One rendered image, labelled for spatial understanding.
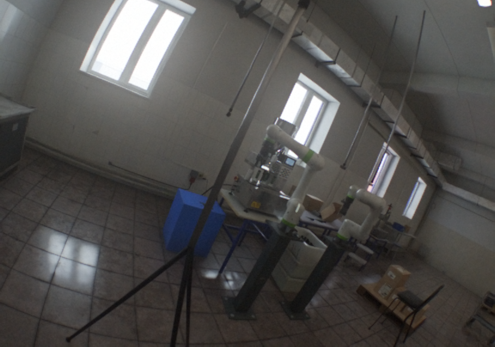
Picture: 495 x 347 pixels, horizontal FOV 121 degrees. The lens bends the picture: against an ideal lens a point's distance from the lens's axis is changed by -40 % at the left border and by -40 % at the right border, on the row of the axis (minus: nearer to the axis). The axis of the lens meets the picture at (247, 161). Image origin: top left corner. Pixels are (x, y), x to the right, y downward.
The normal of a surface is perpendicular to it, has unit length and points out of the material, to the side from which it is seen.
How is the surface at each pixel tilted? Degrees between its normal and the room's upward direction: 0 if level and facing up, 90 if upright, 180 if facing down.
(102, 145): 90
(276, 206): 90
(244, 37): 90
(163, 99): 90
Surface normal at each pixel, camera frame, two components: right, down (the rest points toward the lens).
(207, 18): 0.40, 0.27
